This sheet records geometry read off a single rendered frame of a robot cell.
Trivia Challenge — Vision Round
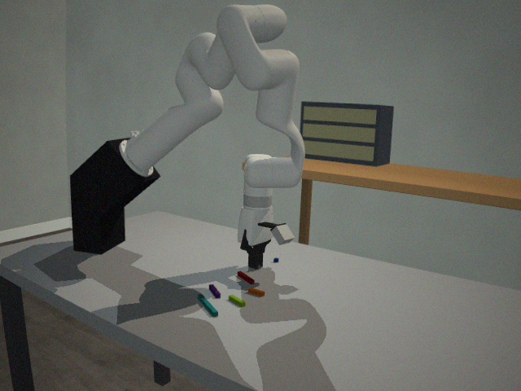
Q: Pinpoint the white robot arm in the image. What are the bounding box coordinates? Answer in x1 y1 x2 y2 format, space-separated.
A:
119 4 305 208

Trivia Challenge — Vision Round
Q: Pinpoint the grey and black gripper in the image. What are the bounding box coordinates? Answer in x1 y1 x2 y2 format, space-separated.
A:
238 205 274 269

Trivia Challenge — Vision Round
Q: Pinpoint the lime green rod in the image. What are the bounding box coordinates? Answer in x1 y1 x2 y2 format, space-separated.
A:
229 295 246 307

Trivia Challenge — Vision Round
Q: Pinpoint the dark red rod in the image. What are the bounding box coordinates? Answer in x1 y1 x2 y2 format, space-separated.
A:
238 271 254 284

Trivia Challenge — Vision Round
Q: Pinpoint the purple rod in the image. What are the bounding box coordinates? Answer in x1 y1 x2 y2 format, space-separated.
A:
209 284 221 298

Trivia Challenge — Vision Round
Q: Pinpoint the turquoise rod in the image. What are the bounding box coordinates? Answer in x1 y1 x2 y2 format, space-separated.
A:
198 294 218 317

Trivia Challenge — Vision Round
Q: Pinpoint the orange rod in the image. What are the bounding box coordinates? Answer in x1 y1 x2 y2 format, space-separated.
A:
248 288 265 297

